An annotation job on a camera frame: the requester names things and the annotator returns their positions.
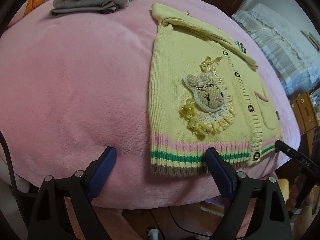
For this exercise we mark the person's right hand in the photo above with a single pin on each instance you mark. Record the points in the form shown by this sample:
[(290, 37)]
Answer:
[(292, 192)]

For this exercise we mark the white plastic fitting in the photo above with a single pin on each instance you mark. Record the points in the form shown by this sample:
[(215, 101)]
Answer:
[(153, 233)]

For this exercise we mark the taupe folded pants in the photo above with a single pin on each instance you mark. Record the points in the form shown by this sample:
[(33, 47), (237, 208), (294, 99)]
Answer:
[(82, 10)]

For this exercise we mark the stack of books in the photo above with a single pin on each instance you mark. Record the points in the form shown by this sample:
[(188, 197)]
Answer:
[(311, 37)]

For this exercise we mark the pink plush bed blanket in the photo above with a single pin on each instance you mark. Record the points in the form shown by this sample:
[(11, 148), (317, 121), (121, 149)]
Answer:
[(75, 80)]

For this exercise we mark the wooden drawer cabinet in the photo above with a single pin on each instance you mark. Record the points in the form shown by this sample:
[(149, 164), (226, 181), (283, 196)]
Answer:
[(303, 112)]

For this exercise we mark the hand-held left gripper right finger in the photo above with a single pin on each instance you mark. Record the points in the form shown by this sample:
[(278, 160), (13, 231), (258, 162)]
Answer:
[(220, 175)]

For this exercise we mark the yellow box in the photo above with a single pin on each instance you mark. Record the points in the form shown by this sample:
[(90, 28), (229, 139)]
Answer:
[(212, 208)]

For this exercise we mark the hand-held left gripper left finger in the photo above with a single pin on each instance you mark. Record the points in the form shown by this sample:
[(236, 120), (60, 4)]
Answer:
[(101, 175)]

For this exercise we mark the furniture under white lace cover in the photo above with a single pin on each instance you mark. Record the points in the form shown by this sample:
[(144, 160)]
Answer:
[(280, 42)]

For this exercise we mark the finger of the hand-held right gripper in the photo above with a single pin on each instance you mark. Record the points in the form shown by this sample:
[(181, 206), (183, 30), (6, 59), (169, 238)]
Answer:
[(306, 187), (297, 156)]

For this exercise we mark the yellow knitted cardigan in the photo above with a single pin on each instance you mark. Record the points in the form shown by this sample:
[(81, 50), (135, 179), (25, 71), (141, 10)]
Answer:
[(175, 92)]

